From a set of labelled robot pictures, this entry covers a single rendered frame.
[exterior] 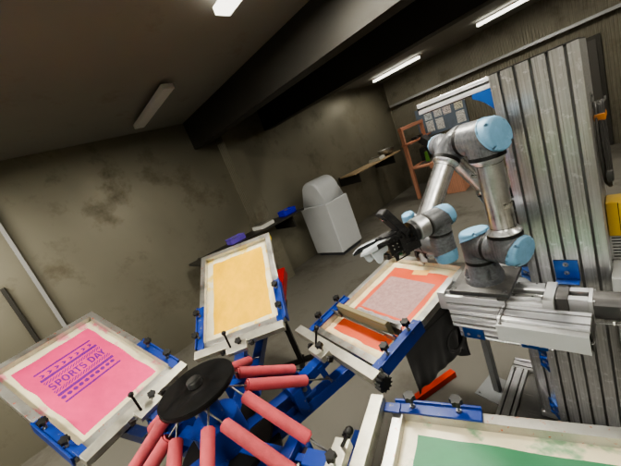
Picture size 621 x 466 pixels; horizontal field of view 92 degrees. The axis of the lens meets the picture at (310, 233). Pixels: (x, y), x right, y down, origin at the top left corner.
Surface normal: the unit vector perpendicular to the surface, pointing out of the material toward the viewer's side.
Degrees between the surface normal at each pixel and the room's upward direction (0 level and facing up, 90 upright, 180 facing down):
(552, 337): 90
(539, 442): 0
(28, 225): 90
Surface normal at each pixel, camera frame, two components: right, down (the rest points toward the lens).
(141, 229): 0.67, -0.07
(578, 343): -0.65, 0.42
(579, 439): -0.43, 0.37
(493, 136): 0.30, -0.02
